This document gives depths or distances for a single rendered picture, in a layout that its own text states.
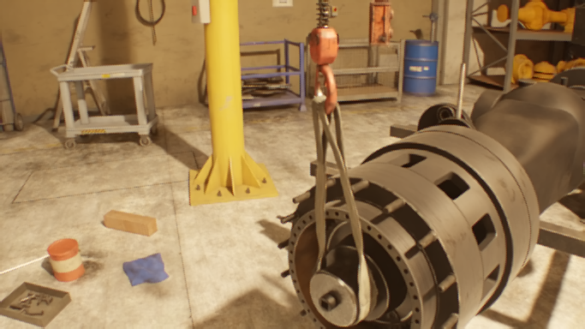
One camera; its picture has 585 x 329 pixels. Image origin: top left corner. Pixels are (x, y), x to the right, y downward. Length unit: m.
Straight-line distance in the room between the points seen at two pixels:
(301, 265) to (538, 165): 0.98
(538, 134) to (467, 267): 0.89
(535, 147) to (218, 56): 2.35
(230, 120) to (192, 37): 3.48
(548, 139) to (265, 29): 5.66
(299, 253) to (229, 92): 2.35
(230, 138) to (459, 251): 2.70
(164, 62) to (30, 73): 2.00
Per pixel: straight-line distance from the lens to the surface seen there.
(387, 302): 1.01
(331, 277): 0.96
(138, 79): 4.75
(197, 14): 3.28
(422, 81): 7.28
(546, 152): 1.74
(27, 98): 7.08
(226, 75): 3.32
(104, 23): 6.73
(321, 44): 0.78
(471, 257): 0.98
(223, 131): 3.42
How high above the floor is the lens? 1.48
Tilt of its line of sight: 21 degrees down
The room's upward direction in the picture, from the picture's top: 1 degrees counter-clockwise
